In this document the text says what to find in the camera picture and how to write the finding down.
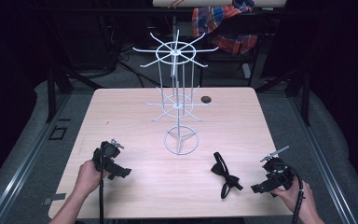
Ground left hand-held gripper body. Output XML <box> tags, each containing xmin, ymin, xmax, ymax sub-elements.
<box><xmin>92</xmin><ymin>138</ymin><xmax>126</xmax><ymax>173</ymax></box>

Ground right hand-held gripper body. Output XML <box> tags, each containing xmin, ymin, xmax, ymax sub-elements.
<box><xmin>259</xmin><ymin>145</ymin><xmax>296</xmax><ymax>191</ymax></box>

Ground black bow tie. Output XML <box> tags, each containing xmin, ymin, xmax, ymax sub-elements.
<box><xmin>210</xmin><ymin>151</ymin><xmax>244</xmax><ymax>201</ymax></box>

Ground white wire display rack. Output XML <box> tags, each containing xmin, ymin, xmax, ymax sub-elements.
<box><xmin>131</xmin><ymin>29</ymin><xmax>220</xmax><ymax>156</ymax></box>

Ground person's right hand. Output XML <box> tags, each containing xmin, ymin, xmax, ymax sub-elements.
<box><xmin>271</xmin><ymin>179</ymin><xmax>317</xmax><ymax>217</ymax></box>

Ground person's left hand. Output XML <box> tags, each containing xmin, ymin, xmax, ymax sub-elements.
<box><xmin>74</xmin><ymin>159</ymin><xmax>110</xmax><ymax>199</ymax></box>

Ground grey tape strip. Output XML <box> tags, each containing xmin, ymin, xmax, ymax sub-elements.
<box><xmin>42</xmin><ymin>192</ymin><xmax>67</xmax><ymax>206</ymax></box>

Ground black tape square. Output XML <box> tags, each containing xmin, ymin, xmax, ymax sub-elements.
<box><xmin>48</xmin><ymin>125</ymin><xmax>68</xmax><ymax>141</ymax></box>

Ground black chair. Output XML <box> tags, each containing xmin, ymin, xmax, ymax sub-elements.
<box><xmin>198</xmin><ymin>8</ymin><xmax>264</xmax><ymax>89</ymax></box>

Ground plaid cloth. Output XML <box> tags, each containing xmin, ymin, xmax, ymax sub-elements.
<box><xmin>191</xmin><ymin>0</ymin><xmax>259</xmax><ymax>56</ymax></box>

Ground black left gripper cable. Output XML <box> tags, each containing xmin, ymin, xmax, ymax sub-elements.
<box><xmin>98</xmin><ymin>146</ymin><xmax>105</xmax><ymax>224</ymax></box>

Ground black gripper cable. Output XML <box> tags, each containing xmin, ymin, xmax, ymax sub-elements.
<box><xmin>283</xmin><ymin>163</ymin><xmax>306</xmax><ymax>224</ymax></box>
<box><xmin>98</xmin><ymin>146</ymin><xmax>105</xmax><ymax>224</ymax></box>

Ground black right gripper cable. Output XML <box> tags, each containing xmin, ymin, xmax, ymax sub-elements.
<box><xmin>283</xmin><ymin>163</ymin><xmax>306</xmax><ymax>224</ymax></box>

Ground aluminium floor rail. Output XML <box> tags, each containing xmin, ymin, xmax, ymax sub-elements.
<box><xmin>287</xmin><ymin>92</ymin><xmax>358</xmax><ymax>224</ymax></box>
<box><xmin>0</xmin><ymin>92</ymin><xmax>73</xmax><ymax>224</ymax></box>

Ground black metal frame post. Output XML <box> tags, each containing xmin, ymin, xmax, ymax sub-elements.
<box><xmin>45</xmin><ymin>63</ymin><xmax>59</xmax><ymax>124</ymax></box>
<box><xmin>300</xmin><ymin>66</ymin><xmax>312</xmax><ymax>127</ymax></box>

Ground black floor cables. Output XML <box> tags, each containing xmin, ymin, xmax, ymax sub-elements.
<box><xmin>105</xmin><ymin>43</ymin><xmax>162</xmax><ymax>89</ymax></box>

